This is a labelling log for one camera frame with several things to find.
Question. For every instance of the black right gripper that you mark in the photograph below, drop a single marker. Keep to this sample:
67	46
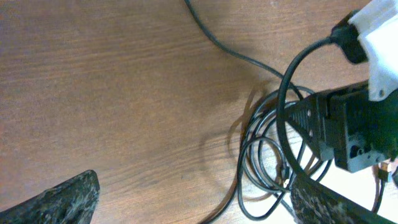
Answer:
342	124

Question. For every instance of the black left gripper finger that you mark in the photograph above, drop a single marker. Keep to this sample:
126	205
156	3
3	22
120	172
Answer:
72	201

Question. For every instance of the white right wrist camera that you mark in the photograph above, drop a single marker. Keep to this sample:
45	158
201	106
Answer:
370	35

